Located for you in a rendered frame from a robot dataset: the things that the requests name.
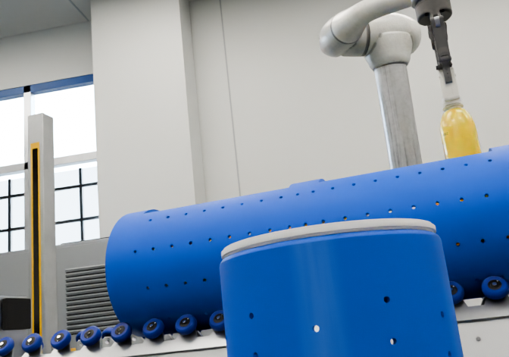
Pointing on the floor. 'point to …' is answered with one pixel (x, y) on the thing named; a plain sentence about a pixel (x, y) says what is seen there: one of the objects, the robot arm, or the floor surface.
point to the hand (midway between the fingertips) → (449, 88)
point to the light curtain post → (42, 228)
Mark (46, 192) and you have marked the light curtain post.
